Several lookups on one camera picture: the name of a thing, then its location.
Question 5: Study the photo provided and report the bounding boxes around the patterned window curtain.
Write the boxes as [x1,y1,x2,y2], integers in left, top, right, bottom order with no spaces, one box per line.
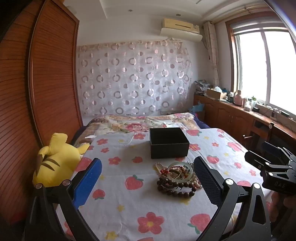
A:
[203,21,221,88]

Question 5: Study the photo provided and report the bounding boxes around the wooden cabinet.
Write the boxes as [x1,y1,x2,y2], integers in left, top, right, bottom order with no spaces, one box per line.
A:
[193,94,296,163]

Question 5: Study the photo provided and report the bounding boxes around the strawberry print bed sheet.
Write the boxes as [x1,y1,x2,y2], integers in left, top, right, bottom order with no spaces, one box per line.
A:
[62,127,274,241]

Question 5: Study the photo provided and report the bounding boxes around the air conditioner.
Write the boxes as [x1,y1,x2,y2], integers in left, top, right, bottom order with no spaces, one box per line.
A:
[161,18,201,33]

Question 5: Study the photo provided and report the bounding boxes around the circle patterned wall curtain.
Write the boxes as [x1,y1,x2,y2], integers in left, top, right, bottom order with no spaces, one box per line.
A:
[77,40,193,117]

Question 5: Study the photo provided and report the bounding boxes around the floral quilt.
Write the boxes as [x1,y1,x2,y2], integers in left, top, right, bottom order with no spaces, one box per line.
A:
[76,113,201,146]

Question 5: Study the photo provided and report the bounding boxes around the brown wooden bead bracelet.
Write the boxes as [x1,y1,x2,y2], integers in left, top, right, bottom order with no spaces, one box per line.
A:
[157,178,197,198]

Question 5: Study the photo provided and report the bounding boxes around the yellow plush toy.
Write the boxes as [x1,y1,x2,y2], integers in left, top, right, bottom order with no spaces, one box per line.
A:
[32,133,90,189]

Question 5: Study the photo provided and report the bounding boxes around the wooden wardrobe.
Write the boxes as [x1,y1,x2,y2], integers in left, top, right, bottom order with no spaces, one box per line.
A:
[0,0,84,229]

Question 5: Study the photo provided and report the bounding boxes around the cardboard box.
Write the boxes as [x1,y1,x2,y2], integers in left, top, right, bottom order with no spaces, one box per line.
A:
[206,88,228,100]

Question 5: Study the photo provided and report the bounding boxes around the person's right hand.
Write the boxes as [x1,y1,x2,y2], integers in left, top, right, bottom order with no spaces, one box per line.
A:
[269,192,296,223]

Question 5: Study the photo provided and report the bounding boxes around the window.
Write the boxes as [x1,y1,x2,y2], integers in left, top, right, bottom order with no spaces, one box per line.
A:
[225,10,296,122]

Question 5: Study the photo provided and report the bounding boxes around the green jade bangle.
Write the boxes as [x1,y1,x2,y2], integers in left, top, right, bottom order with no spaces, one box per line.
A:
[167,162,194,180]

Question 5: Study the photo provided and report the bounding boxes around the pink jar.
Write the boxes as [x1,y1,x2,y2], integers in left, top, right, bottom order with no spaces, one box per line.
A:
[233,90,243,106]

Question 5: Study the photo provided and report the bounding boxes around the blue plastic bag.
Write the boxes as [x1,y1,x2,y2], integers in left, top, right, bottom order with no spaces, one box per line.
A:
[188,103,205,114]

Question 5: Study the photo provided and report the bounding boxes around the cream pearl necklace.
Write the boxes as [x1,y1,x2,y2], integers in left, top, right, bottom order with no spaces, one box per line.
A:
[183,173,203,189]

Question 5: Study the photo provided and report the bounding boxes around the wooden chair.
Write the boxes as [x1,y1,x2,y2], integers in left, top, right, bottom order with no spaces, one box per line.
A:
[242,122,275,149]

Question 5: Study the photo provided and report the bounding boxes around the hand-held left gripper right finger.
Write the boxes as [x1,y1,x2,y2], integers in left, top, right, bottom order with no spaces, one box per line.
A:
[194,156,271,241]

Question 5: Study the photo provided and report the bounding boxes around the black jewelry box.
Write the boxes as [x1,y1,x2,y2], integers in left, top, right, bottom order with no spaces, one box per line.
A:
[149,127,190,159]

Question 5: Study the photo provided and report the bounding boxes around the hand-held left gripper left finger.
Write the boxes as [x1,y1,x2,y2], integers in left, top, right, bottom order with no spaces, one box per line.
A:
[24,158,102,241]

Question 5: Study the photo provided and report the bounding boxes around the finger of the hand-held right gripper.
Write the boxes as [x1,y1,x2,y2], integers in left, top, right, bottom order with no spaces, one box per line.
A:
[262,141,296,164]
[244,150,292,178]

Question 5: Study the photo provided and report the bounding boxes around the stack of papers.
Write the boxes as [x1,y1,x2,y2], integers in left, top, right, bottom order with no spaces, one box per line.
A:
[194,79,213,96]

